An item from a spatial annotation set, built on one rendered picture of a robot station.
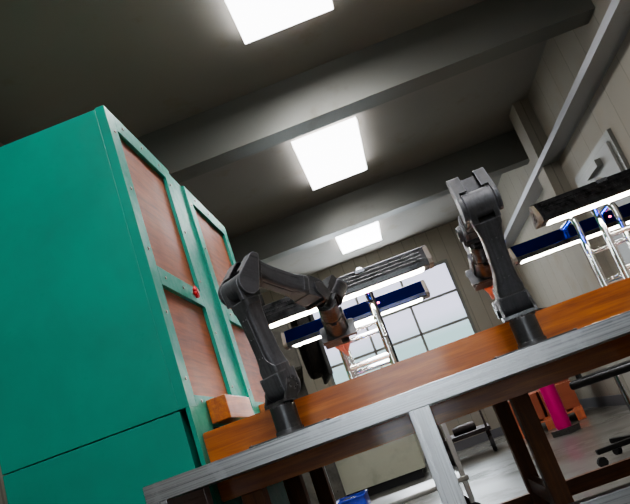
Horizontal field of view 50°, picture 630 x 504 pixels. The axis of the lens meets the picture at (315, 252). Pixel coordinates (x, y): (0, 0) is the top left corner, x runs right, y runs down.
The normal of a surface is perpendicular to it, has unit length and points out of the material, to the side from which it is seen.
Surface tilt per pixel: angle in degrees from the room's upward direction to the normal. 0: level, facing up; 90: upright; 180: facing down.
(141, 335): 90
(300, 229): 90
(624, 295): 90
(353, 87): 90
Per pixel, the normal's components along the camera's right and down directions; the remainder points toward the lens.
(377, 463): -0.14, -0.24
